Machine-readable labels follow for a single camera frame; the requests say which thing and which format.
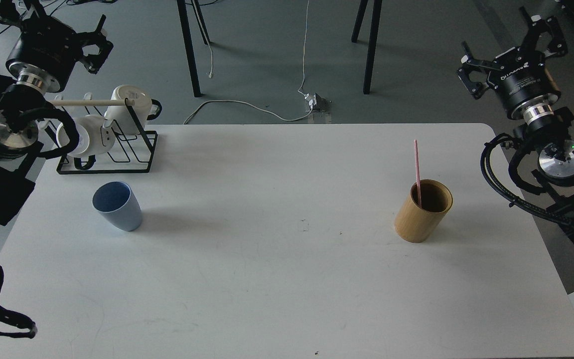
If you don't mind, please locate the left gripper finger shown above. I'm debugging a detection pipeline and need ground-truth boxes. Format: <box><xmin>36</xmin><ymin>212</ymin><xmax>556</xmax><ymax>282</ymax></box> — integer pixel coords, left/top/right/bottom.
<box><xmin>0</xmin><ymin>0</ymin><xmax>43</xmax><ymax>25</ymax></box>
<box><xmin>75</xmin><ymin>14</ymin><xmax>114</xmax><ymax>74</ymax></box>

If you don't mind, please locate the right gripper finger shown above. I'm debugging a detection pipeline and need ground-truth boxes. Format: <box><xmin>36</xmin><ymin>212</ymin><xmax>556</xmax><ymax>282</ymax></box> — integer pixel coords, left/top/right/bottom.
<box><xmin>456</xmin><ymin>41</ymin><xmax>498</xmax><ymax>100</ymax></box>
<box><xmin>518</xmin><ymin>6</ymin><xmax>568</xmax><ymax>59</ymax></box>

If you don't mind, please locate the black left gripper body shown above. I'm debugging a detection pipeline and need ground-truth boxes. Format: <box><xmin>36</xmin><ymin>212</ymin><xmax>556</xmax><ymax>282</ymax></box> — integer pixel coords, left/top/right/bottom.
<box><xmin>6</xmin><ymin>16</ymin><xmax>77</xmax><ymax>93</ymax></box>

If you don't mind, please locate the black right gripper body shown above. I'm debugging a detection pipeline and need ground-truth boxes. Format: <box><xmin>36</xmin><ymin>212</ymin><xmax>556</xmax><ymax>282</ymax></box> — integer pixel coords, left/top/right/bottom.
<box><xmin>492</xmin><ymin>47</ymin><xmax>561</xmax><ymax>120</ymax></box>

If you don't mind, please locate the blue plastic cup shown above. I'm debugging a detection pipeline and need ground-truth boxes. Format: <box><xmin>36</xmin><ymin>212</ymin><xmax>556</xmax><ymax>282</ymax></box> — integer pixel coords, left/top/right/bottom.
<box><xmin>93</xmin><ymin>181</ymin><xmax>143</xmax><ymax>232</ymax></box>

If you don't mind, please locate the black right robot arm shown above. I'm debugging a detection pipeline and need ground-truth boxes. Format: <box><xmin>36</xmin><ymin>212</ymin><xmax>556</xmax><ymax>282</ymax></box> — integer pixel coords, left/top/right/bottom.
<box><xmin>456</xmin><ymin>7</ymin><xmax>574</xmax><ymax>244</ymax></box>

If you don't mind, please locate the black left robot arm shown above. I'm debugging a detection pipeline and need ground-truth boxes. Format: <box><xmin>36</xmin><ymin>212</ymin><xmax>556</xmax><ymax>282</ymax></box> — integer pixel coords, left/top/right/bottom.
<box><xmin>0</xmin><ymin>0</ymin><xmax>113</xmax><ymax>227</ymax></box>

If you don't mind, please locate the white mug lower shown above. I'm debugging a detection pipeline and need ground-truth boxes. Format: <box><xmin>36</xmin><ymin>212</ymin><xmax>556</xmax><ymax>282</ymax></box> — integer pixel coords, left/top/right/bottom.
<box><xmin>68</xmin><ymin>115</ymin><xmax>116</xmax><ymax>158</ymax></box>

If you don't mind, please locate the black table leg left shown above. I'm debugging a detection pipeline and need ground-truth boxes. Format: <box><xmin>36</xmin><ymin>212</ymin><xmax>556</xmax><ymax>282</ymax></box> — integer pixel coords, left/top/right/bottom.
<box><xmin>175</xmin><ymin>0</ymin><xmax>211</xmax><ymax>98</ymax></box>

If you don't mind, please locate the black table leg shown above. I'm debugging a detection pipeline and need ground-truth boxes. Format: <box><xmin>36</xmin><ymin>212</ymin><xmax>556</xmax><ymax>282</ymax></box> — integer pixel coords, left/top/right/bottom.
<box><xmin>175</xmin><ymin>0</ymin><xmax>211</xmax><ymax>98</ymax></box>
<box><xmin>351</xmin><ymin>0</ymin><xmax>383</xmax><ymax>95</ymax></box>

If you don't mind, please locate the black table leg right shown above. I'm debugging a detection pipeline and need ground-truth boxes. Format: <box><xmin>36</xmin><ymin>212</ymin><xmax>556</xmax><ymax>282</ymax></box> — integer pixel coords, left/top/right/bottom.
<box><xmin>351</xmin><ymin>0</ymin><xmax>383</xmax><ymax>95</ymax></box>

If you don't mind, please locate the bamboo cylinder holder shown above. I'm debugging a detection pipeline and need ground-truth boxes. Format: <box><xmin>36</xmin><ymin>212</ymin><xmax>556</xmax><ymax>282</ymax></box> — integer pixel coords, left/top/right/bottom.
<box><xmin>394</xmin><ymin>179</ymin><xmax>453</xmax><ymax>243</ymax></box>

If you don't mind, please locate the floor power socket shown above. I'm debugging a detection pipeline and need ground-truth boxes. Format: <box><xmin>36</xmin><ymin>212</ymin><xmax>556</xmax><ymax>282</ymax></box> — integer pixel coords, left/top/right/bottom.
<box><xmin>303</xmin><ymin>93</ymin><xmax>331</xmax><ymax>113</ymax></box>

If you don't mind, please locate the black wire cup rack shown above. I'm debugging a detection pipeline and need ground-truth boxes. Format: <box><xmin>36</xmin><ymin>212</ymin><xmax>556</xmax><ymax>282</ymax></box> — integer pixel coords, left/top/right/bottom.
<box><xmin>36</xmin><ymin>97</ymin><xmax>158</xmax><ymax>175</ymax></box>

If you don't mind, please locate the white floor cable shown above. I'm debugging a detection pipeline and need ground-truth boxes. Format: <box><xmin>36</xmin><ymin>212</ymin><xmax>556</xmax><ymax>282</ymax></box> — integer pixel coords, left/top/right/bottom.
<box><xmin>183</xmin><ymin>0</ymin><xmax>312</xmax><ymax>125</ymax></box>

